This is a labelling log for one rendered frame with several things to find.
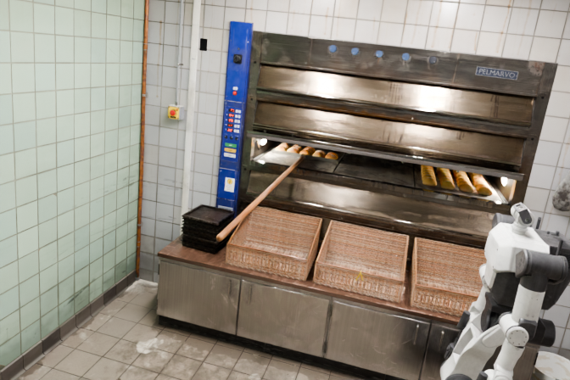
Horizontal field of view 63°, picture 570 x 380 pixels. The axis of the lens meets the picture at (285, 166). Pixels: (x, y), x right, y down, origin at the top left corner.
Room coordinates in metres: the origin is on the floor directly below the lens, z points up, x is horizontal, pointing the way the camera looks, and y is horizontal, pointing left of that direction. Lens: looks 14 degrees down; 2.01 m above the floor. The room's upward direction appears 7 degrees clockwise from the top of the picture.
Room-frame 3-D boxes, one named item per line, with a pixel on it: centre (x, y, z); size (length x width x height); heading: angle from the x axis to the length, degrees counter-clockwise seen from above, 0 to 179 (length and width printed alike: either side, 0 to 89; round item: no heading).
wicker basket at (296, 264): (2.98, 0.00, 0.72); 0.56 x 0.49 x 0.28; 78
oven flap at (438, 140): (3.11, -0.62, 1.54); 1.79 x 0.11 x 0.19; 77
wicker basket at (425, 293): (2.71, -1.17, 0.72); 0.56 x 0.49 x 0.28; 79
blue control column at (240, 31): (4.25, 0.20, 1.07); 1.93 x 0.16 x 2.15; 167
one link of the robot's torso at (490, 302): (1.83, -1.09, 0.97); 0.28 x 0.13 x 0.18; 80
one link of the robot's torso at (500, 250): (1.83, -1.07, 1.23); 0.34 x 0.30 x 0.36; 170
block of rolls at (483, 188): (3.41, -1.28, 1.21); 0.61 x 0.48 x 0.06; 167
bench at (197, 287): (2.85, -0.45, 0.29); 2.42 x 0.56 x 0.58; 77
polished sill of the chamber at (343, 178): (3.13, -0.62, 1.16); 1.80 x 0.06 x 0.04; 77
